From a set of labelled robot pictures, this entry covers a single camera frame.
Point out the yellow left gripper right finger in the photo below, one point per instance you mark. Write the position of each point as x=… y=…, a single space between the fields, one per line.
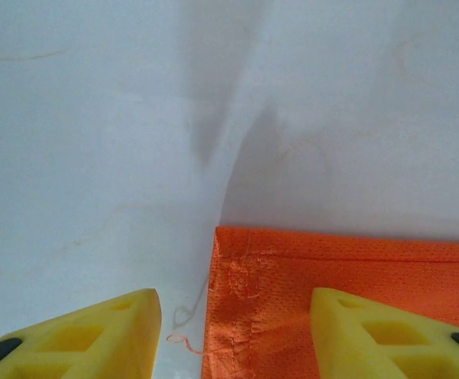
x=339 y=339

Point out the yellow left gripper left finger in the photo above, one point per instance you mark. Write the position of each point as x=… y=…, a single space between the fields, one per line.
x=130 y=335

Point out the orange t-shirt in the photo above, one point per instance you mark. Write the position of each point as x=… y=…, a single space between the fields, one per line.
x=276 y=284

